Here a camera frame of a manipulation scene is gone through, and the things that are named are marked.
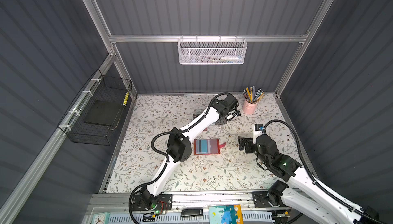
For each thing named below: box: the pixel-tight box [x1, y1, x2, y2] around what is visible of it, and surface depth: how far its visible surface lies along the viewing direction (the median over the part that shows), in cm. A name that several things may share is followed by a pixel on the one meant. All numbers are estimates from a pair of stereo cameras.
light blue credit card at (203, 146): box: [201, 139, 208, 153], surface depth 94 cm
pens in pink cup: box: [242, 85, 266, 104], surface depth 106 cm
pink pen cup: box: [242, 99, 258, 115], surface depth 105 cm
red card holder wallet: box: [193, 138, 227, 155], surface depth 93 cm
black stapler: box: [181, 208, 204, 218], surface depth 69 cm
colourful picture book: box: [208, 204, 244, 224], surface depth 71 cm
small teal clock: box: [91, 212, 111, 224], surface depth 69 cm
